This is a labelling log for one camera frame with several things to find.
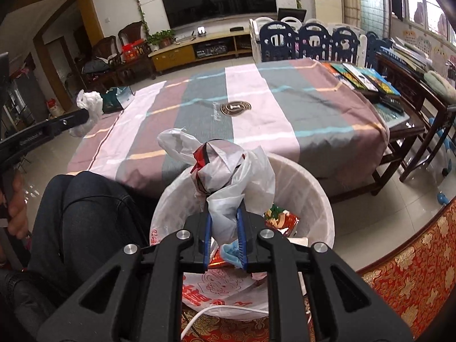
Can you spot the blue white playpen fence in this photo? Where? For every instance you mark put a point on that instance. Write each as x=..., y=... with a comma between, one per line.
x=313, y=42

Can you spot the dark bag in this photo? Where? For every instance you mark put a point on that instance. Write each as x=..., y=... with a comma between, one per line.
x=95, y=66

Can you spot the blue face mask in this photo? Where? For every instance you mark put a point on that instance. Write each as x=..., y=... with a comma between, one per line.
x=229, y=253

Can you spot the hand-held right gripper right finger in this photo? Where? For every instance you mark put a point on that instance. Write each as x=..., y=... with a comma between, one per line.
x=243, y=238

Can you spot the white printed liner bag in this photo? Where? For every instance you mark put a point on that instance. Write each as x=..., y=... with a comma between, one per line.
x=171, y=213

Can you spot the person's left hand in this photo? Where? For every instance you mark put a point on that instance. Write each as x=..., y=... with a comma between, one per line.
x=17, y=217

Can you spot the small white display device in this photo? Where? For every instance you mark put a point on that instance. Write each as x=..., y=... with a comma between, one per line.
x=201, y=32

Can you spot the green potted plant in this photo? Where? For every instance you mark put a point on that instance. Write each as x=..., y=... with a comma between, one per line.
x=160, y=39

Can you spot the grey cushion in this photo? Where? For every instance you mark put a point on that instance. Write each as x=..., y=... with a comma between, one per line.
x=440, y=82

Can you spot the black remote control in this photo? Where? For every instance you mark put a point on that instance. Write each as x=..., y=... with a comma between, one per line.
x=392, y=105

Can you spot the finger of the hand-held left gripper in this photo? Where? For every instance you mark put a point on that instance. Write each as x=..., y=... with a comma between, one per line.
x=42, y=131
x=3, y=67

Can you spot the white router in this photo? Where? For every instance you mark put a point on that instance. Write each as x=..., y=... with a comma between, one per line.
x=186, y=37

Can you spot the blue white child's toy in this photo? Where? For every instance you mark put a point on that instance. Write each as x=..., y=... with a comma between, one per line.
x=443, y=156

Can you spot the children's wall posters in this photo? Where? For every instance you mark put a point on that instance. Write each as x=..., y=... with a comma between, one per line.
x=424, y=44

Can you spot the wooden television cabinet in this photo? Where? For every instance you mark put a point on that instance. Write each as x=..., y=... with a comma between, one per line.
x=171, y=58

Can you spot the dark wooden armchair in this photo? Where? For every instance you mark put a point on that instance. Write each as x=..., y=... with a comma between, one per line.
x=133, y=32
x=105, y=44

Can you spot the white plastic bag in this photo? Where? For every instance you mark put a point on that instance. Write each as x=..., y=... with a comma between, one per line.
x=228, y=217
x=91, y=101

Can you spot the red white sack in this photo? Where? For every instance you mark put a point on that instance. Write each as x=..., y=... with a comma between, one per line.
x=56, y=107

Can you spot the dark wooden side table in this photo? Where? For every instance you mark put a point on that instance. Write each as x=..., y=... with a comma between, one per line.
x=409, y=89

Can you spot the black audio amplifier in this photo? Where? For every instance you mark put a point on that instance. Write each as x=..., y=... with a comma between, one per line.
x=211, y=50

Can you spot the red patterned chair cushion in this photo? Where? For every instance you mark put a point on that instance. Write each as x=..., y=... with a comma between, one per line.
x=413, y=278

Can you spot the white waste basket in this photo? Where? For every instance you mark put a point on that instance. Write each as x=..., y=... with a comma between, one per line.
x=302, y=192

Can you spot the checked tablecloth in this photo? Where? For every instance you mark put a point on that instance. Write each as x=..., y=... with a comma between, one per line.
x=270, y=114

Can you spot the black set-top box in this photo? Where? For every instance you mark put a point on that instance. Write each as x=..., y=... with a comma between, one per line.
x=237, y=28

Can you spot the black monitor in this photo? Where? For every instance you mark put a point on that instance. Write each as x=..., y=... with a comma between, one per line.
x=292, y=13

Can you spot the green carton box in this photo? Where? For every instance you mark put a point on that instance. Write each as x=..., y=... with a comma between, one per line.
x=115, y=101

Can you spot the stack of books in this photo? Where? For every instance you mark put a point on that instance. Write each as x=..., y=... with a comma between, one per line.
x=406, y=55

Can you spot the red gift box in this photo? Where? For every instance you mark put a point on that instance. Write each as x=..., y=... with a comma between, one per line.
x=131, y=52

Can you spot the side table with books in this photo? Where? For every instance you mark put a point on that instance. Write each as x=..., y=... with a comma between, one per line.
x=359, y=76

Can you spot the person's legs in jeans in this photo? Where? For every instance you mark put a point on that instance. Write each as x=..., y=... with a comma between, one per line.
x=89, y=228

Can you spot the green snack packet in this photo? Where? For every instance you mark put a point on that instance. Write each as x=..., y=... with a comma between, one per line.
x=281, y=221

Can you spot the window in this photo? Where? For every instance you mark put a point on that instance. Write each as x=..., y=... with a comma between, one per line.
x=420, y=3

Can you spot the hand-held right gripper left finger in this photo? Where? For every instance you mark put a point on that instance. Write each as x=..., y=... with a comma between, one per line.
x=208, y=237

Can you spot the red snack packet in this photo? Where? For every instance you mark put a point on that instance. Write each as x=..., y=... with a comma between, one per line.
x=217, y=262

